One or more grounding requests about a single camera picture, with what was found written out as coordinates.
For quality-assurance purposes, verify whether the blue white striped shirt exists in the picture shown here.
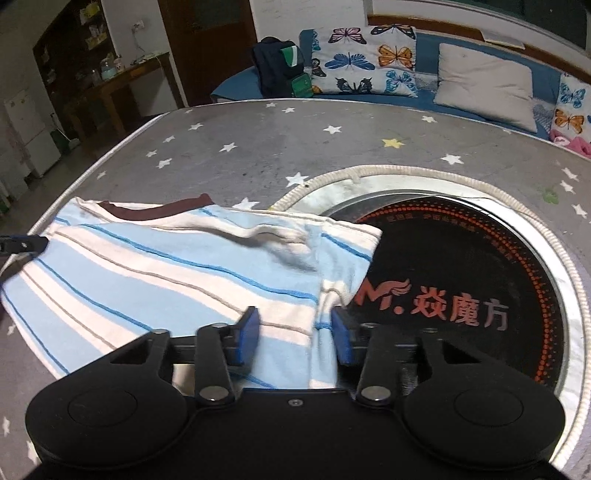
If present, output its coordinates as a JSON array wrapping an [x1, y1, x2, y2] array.
[[1, 196, 382, 389]]

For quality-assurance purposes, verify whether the white refrigerator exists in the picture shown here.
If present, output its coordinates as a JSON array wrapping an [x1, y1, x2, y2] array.
[[4, 90, 61, 178]]

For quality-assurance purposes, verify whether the wooden side table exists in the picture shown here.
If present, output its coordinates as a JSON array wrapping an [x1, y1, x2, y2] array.
[[64, 52, 184, 142]]

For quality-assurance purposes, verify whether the light green kettle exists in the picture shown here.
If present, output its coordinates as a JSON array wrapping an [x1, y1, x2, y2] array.
[[100, 54, 117, 81]]

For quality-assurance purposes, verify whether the grey star pattern table cover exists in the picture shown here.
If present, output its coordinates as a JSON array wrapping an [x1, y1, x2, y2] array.
[[0, 97, 591, 476]]

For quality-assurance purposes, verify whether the dark wooden shelf unit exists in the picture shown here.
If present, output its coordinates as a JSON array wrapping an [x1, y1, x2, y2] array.
[[33, 1, 114, 136]]

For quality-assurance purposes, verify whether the dark wooden door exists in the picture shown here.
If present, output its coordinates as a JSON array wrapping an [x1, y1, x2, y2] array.
[[158, 0, 256, 106]]

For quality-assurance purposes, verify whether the plain grey cushion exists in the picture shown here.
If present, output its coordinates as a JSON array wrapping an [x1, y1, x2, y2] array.
[[434, 43, 537, 133]]

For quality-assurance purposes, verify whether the pink cloth on sofa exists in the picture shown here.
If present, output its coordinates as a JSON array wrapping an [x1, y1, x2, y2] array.
[[550, 129, 591, 159]]

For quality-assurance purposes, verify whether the left butterfly print pillow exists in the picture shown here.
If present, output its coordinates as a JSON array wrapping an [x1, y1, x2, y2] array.
[[310, 24, 418, 98]]

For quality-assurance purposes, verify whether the butterfly print pillow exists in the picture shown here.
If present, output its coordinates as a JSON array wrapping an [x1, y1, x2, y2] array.
[[310, 24, 418, 98], [550, 73, 591, 142]]

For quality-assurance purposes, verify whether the dark blue backpack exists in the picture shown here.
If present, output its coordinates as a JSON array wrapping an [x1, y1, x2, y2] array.
[[252, 37, 314, 98]]

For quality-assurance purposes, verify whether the right butterfly print pillow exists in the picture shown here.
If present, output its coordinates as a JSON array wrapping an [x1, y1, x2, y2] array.
[[550, 73, 591, 142]]

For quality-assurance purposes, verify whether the blue cushioned sofa bench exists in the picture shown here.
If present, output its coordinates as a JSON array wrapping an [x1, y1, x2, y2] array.
[[209, 15, 591, 144]]

